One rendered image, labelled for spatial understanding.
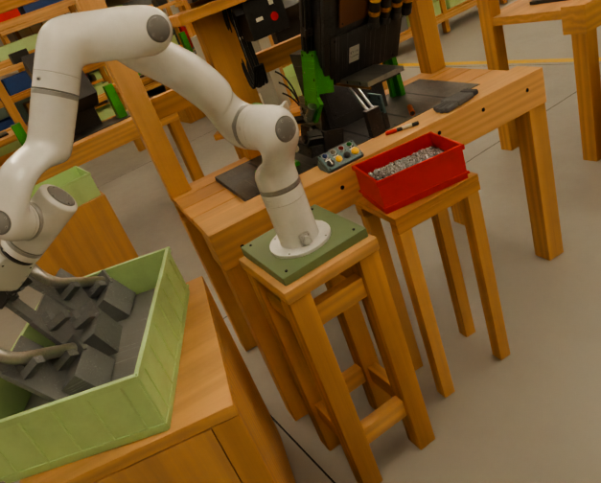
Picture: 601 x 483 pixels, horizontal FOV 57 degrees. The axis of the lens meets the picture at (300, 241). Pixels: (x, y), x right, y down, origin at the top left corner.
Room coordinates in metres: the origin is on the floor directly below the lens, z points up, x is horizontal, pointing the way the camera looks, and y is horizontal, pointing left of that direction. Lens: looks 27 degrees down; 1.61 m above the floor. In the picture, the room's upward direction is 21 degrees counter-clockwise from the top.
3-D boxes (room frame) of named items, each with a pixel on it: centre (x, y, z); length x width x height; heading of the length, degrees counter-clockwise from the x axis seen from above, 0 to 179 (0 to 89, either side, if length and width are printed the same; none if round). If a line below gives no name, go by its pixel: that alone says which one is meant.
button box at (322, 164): (1.91, -0.24, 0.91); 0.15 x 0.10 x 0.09; 106
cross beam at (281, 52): (2.60, -0.24, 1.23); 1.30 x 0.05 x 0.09; 106
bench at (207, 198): (2.25, -0.34, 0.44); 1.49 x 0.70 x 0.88; 106
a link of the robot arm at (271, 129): (1.43, -0.02, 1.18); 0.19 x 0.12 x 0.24; 33
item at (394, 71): (2.17, -0.45, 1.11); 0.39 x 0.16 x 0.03; 16
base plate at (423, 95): (2.25, -0.34, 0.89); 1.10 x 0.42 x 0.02; 106
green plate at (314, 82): (2.17, -0.29, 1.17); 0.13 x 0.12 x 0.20; 106
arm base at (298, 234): (1.47, 0.00, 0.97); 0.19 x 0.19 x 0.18
